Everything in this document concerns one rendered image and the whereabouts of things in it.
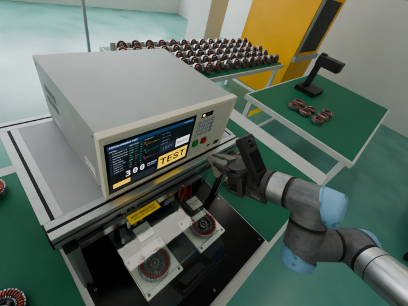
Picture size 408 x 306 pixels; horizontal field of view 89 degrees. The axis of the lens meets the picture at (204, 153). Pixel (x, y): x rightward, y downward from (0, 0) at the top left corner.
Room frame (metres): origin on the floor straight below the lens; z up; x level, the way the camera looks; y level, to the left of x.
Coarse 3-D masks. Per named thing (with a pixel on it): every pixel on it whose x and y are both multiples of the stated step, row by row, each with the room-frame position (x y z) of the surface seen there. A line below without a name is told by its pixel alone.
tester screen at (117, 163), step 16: (176, 128) 0.43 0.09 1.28; (128, 144) 0.32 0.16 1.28; (144, 144) 0.35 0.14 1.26; (160, 144) 0.39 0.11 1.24; (112, 160) 0.29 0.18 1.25; (128, 160) 0.32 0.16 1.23; (144, 160) 0.36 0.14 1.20; (176, 160) 0.45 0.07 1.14; (112, 176) 0.28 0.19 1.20; (128, 176) 0.32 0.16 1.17
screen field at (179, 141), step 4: (184, 136) 0.46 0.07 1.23; (188, 136) 0.47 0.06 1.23; (176, 140) 0.44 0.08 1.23; (180, 140) 0.45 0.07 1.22; (184, 140) 0.46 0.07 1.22; (164, 144) 0.40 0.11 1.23; (168, 144) 0.41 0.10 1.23; (172, 144) 0.43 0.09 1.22; (176, 144) 0.44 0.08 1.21; (180, 144) 0.45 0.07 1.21; (160, 148) 0.39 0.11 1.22; (164, 148) 0.40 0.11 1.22; (168, 148) 0.42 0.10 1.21; (160, 152) 0.40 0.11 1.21
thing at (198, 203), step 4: (184, 188) 0.58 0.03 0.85; (188, 192) 0.57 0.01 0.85; (192, 196) 0.54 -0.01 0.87; (196, 196) 0.54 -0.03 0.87; (192, 200) 0.52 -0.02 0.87; (196, 200) 0.52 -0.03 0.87; (200, 200) 0.53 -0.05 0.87; (196, 204) 0.51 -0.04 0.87; (200, 204) 0.51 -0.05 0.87; (200, 208) 0.50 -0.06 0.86; (204, 212) 0.50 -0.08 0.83
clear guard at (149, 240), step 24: (168, 192) 0.38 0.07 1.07; (120, 216) 0.26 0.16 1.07; (168, 216) 0.31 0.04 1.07; (192, 216) 0.33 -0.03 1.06; (120, 240) 0.20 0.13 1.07; (144, 240) 0.22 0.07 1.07; (168, 240) 0.24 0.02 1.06; (192, 240) 0.26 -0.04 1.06; (216, 240) 0.29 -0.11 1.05; (144, 264) 0.17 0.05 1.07; (168, 264) 0.19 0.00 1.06; (192, 264) 0.21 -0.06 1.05; (144, 288) 0.13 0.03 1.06; (168, 288) 0.14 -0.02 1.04
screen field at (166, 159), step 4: (180, 148) 0.46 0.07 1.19; (184, 148) 0.47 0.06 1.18; (172, 152) 0.43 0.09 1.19; (176, 152) 0.44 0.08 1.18; (180, 152) 0.46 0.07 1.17; (184, 152) 0.47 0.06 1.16; (160, 156) 0.40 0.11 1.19; (164, 156) 0.41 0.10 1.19; (168, 156) 0.42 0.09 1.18; (172, 156) 0.43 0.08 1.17; (176, 156) 0.45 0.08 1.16; (180, 156) 0.46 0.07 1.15; (160, 160) 0.40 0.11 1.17; (164, 160) 0.41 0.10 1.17; (168, 160) 0.42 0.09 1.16; (172, 160) 0.44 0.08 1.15; (160, 164) 0.40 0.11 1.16; (164, 164) 0.41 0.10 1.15
